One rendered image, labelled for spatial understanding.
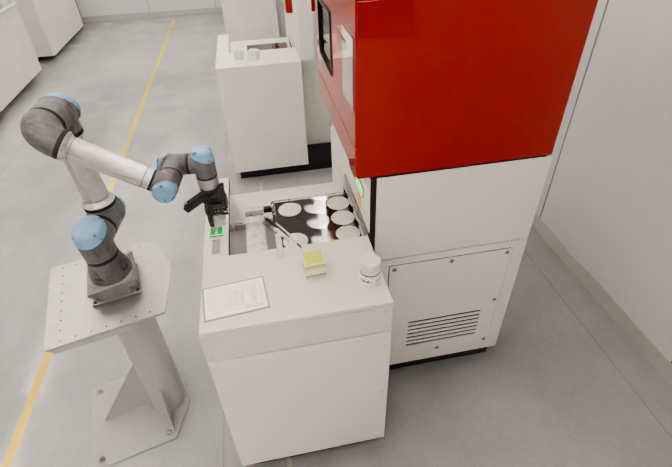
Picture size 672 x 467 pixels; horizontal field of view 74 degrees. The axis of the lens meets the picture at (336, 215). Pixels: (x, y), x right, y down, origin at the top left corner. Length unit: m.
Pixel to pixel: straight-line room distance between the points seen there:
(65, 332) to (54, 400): 0.98
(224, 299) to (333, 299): 0.36
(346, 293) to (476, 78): 0.81
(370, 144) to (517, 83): 0.51
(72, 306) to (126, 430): 0.81
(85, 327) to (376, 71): 1.33
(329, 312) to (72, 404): 1.66
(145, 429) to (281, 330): 1.18
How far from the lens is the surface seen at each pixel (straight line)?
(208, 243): 1.79
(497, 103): 1.63
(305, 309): 1.48
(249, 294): 1.55
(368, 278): 1.50
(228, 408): 1.83
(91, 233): 1.76
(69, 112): 1.69
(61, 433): 2.70
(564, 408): 2.59
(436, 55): 1.47
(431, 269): 1.97
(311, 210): 1.98
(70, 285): 2.06
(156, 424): 2.51
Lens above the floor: 2.08
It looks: 37 degrees down
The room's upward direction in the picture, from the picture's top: 2 degrees counter-clockwise
